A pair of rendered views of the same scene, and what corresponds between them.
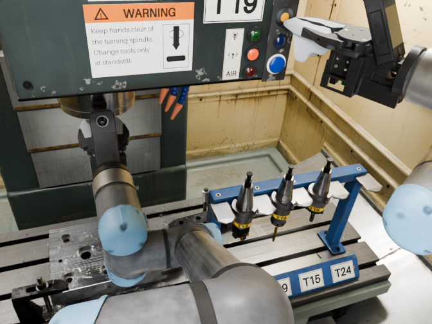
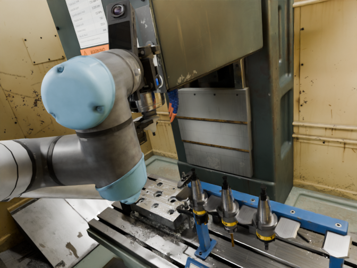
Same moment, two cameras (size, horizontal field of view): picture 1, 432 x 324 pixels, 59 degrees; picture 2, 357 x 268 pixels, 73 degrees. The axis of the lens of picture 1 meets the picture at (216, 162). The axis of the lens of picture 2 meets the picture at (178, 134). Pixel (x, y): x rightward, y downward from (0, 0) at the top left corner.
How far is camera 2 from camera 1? 0.79 m
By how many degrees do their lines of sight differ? 57
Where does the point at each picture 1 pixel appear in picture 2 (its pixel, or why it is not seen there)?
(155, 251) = not seen: hidden behind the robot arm
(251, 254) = (245, 259)
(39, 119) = (186, 124)
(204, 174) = (319, 206)
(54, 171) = (193, 156)
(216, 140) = (341, 182)
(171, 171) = (261, 183)
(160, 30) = not seen: hidden behind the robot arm
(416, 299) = not seen: outside the picture
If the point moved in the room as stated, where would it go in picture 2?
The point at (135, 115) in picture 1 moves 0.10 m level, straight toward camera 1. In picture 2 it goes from (231, 133) to (220, 141)
